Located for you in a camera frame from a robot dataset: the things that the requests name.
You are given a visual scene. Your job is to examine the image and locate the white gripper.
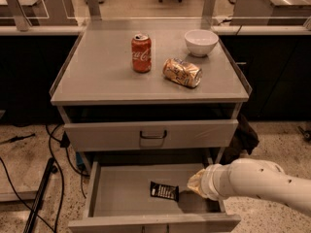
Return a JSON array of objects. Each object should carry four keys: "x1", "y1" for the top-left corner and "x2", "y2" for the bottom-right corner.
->
[{"x1": 187, "y1": 164, "x2": 232, "y2": 201}]

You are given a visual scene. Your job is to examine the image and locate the black rxbar chocolate wrapper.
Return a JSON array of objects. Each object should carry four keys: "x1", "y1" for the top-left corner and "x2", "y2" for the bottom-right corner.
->
[{"x1": 150, "y1": 182, "x2": 179, "y2": 202}]

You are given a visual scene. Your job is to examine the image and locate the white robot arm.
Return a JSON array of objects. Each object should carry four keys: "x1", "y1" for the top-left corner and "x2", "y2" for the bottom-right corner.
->
[{"x1": 188, "y1": 158, "x2": 311, "y2": 216}]

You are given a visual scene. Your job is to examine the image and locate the grey open middle drawer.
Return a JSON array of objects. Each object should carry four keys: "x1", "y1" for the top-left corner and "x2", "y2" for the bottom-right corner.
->
[{"x1": 69, "y1": 162, "x2": 241, "y2": 233}]

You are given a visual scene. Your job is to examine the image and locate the grey drawer cabinet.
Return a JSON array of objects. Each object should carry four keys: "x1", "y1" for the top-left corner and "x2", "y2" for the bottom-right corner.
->
[{"x1": 49, "y1": 17, "x2": 253, "y2": 233}]

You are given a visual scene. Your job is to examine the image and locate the grey closed top drawer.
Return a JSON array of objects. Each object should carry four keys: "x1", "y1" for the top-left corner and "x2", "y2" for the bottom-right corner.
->
[{"x1": 64, "y1": 119, "x2": 238, "y2": 151}]

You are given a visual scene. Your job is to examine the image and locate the dark cloth on floor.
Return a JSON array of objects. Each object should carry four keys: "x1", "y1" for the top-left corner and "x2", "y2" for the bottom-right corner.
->
[{"x1": 220, "y1": 114, "x2": 259, "y2": 165}]

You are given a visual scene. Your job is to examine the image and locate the gold crushed soda can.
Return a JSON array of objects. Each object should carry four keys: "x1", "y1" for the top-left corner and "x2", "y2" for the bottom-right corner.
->
[{"x1": 162, "y1": 58, "x2": 202, "y2": 88}]

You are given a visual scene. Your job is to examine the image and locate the white ceramic bowl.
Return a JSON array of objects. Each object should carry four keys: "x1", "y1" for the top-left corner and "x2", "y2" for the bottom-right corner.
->
[{"x1": 185, "y1": 29, "x2": 219, "y2": 57}]

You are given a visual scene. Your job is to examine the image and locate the red coca-cola can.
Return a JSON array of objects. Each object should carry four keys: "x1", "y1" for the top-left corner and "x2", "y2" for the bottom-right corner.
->
[{"x1": 131, "y1": 33, "x2": 152, "y2": 73}]

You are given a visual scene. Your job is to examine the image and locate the black bar on floor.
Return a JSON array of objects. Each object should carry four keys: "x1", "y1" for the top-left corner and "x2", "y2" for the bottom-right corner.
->
[{"x1": 23, "y1": 157, "x2": 54, "y2": 233}]

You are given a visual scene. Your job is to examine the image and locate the black tool on floor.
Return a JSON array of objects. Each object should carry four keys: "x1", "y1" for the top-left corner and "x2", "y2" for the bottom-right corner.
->
[{"x1": 0, "y1": 133, "x2": 36, "y2": 145}]

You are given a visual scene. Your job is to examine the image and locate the right background desk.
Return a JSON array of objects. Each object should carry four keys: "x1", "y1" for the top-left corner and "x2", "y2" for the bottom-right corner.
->
[{"x1": 231, "y1": 0, "x2": 311, "y2": 25}]

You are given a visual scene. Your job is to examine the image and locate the background desk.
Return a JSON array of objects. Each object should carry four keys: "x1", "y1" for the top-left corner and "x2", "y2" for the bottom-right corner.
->
[
  {"x1": 231, "y1": 0, "x2": 311, "y2": 25},
  {"x1": 0, "y1": 0, "x2": 79, "y2": 27}
]

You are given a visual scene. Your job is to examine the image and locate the left background desk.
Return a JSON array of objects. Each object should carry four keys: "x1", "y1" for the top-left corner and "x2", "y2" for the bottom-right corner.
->
[{"x1": 0, "y1": 0, "x2": 79, "y2": 27}]

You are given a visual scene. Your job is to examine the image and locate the clear acrylic barrier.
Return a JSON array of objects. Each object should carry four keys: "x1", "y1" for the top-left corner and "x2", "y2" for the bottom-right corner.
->
[{"x1": 0, "y1": 0, "x2": 311, "y2": 31}]

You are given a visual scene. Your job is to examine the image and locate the black drawer handle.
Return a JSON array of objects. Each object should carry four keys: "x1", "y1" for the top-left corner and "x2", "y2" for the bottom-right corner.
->
[{"x1": 139, "y1": 130, "x2": 167, "y2": 140}]

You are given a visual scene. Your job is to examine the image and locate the black floor cable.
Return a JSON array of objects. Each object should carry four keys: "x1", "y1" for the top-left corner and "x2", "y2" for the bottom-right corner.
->
[{"x1": 0, "y1": 123, "x2": 88, "y2": 233}]

